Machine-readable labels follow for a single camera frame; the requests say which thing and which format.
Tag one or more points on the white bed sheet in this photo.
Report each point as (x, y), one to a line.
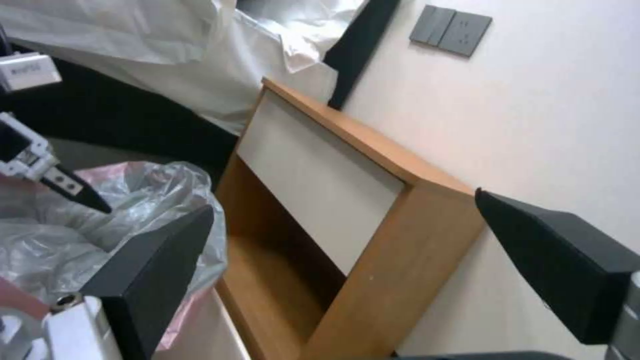
(165, 37)

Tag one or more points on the grey wall socket panel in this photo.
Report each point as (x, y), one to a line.
(465, 34)

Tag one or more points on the clear plastic garbage bag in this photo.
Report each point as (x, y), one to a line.
(125, 198)

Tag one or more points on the grey wall switch panel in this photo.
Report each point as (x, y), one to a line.
(430, 25)

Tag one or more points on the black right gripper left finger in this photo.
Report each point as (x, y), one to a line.
(145, 270)

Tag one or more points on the black headboard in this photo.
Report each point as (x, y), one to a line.
(360, 48)

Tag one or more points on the pink trash can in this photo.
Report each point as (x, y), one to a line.
(187, 318)

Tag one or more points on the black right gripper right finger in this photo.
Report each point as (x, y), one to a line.
(560, 262)

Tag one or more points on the black bed base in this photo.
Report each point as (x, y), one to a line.
(125, 116)

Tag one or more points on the wooden nightstand with white drawer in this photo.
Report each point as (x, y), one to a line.
(380, 247)

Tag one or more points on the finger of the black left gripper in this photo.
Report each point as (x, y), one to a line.
(65, 183)

